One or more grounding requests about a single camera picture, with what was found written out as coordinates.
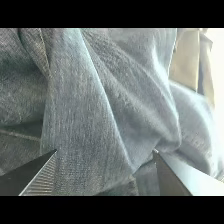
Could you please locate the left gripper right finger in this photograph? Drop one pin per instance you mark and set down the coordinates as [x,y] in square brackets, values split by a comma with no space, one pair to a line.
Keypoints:
[180,181]

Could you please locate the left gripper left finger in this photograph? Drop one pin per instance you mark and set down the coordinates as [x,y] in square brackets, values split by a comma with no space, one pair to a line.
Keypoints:
[23,181]

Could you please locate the dark jeans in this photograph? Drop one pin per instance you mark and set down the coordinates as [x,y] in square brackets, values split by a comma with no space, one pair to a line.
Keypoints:
[100,100]

